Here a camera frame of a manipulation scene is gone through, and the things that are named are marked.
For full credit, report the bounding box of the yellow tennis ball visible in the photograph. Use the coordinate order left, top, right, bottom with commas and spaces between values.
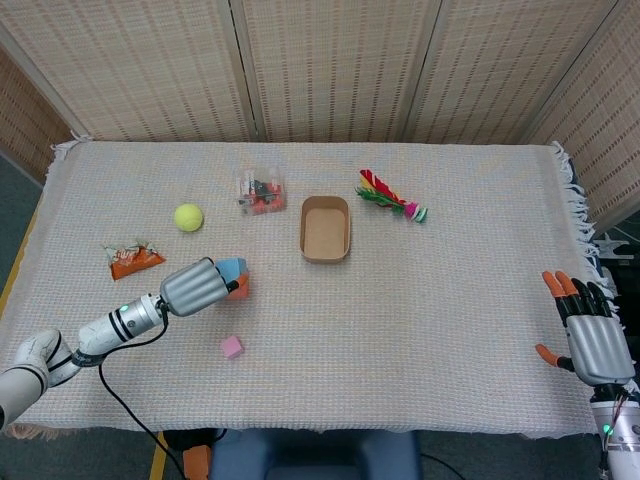
173, 203, 205, 233

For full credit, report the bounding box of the small pink foam cube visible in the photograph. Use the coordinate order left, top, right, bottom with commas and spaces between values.
221, 335, 246, 360

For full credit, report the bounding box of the colourful feather shuttlecock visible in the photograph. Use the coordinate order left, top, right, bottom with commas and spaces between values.
354, 168, 430, 225

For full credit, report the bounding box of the orange snack packet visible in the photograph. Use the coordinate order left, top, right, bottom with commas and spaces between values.
102, 239, 167, 282

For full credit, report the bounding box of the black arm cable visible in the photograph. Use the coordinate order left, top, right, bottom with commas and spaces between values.
97, 299, 189, 480

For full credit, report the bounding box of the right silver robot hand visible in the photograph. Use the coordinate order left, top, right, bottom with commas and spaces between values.
534, 270, 636, 387

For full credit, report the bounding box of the clear box of binder clips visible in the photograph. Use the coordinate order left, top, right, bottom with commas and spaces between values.
236, 166, 288, 217

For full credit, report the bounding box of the beige woven folding screen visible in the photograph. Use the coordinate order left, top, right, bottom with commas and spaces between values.
0, 0, 640, 236

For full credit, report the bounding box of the brown paper tray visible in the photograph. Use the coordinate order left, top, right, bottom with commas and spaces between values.
299, 195, 353, 266

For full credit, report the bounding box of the orange foam cube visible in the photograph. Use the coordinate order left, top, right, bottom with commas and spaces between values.
219, 272, 251, 302

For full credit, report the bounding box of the orange block under table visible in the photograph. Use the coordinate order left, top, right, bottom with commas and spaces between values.
182, 444, 212, 480

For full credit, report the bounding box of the white woven tablecloth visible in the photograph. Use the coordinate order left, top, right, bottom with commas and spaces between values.
0, 139, 629, 444

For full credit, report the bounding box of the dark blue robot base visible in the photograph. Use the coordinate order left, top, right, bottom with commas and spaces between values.
209, 428, 422, 480

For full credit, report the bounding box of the blue foam cube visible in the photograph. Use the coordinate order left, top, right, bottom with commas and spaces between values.
215, 257, 247, 282

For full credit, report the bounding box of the white stand behind table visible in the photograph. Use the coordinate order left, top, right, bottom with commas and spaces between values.
592, 232, 637, 262

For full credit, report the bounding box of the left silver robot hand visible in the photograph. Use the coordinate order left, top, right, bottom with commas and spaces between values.
158, 256, 241, 318

